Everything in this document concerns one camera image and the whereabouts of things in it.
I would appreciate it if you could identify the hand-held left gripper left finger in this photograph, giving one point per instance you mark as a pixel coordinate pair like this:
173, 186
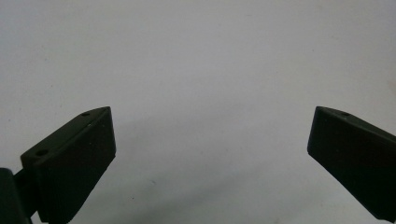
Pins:
73, 155

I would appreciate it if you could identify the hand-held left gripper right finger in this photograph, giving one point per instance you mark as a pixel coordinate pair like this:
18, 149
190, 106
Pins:
358, 155

